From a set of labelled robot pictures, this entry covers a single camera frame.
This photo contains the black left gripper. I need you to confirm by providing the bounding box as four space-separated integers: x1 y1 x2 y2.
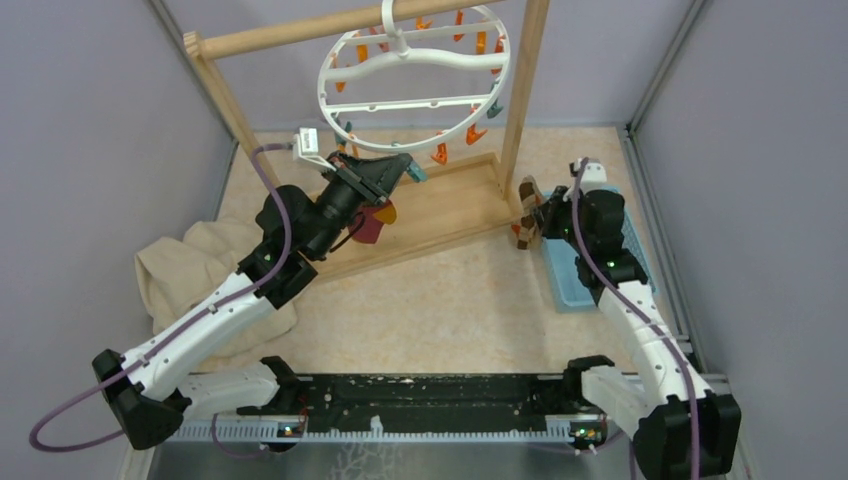
309 149 413 260

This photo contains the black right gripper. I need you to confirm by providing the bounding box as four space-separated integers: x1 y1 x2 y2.
532 186 591 254

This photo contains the purple red striped sock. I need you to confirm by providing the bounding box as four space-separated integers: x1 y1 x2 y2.
349 200 397 245

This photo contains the teal clothes clip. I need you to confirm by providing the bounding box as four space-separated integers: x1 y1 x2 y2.
486 81 504 120
406 161 429 183

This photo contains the beige argyle sock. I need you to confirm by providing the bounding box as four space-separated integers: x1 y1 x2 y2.
511 175 545 250

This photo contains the wooden hanger stand frame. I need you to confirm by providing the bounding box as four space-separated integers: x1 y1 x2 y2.
183 1 549 281

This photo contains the light blue plastic basket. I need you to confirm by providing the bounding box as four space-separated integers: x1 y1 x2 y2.
539 186 657 314

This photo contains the orange front clothes clip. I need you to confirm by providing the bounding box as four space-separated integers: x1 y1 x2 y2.
430 141 449 165

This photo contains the orange clothes clip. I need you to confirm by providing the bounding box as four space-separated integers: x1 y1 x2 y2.
430 141 449 165
328 52 351 93
465 107 488 146
490 35 506 75

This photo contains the white round clip hanger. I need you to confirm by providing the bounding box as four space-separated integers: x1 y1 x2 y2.
317 6 512 154

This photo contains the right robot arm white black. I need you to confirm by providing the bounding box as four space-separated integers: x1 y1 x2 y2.
534 186 742 479

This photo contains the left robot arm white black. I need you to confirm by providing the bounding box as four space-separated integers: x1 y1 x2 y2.
92 152 413 450

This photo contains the orange left clothes clip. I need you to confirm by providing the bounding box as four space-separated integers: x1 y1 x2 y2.
328 52 351 93

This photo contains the orange right clothes clip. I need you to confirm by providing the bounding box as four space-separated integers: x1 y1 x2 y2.
465 107 488 146

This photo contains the orange upper clothes clip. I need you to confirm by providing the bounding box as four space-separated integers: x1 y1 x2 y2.
490 35 506 75

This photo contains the beige crumpled cloth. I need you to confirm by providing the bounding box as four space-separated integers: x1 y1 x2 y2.
134 218 298 372

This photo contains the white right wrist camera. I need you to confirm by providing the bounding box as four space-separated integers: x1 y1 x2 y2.
577 157 608 193

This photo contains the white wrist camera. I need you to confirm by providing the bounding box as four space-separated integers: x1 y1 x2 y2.
577 157 608 193
292 127 331 171

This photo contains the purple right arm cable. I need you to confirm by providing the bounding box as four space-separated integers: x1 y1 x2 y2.
569 156 702 480

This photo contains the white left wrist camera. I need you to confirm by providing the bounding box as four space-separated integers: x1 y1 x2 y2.
292 127 331 171

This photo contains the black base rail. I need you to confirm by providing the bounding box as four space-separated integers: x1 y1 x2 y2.
158 372 624 445

